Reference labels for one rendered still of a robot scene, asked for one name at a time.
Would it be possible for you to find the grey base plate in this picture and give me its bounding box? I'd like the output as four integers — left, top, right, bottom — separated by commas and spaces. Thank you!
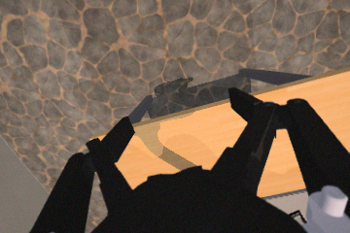
261, 188, 308, 219

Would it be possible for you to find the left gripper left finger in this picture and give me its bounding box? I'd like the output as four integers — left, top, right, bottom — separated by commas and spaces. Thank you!
29, 116, 153, 233

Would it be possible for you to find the black rectangular nest pad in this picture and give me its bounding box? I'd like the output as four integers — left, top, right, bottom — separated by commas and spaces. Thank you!
289, 210, 307, 223

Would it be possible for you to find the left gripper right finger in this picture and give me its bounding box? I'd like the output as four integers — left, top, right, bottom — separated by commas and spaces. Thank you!
183, 87, 350, 233

